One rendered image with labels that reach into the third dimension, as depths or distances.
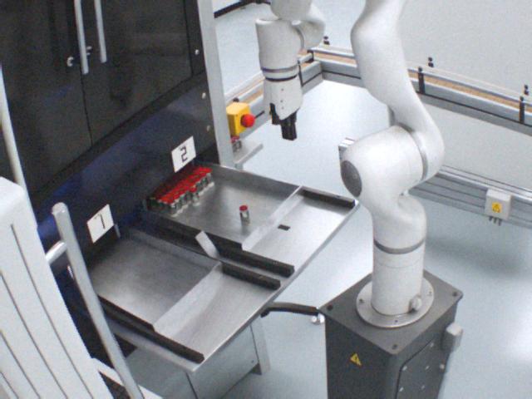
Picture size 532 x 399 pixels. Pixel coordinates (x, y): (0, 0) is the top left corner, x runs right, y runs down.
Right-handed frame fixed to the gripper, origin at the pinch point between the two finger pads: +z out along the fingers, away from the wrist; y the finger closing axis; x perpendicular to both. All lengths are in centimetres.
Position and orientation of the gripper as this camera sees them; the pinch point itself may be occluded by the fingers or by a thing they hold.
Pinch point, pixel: (288, 130)
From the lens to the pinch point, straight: 163.8
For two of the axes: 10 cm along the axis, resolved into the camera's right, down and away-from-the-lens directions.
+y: -5.6, 5.0, -6.6
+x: 8.2, 2.2, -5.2
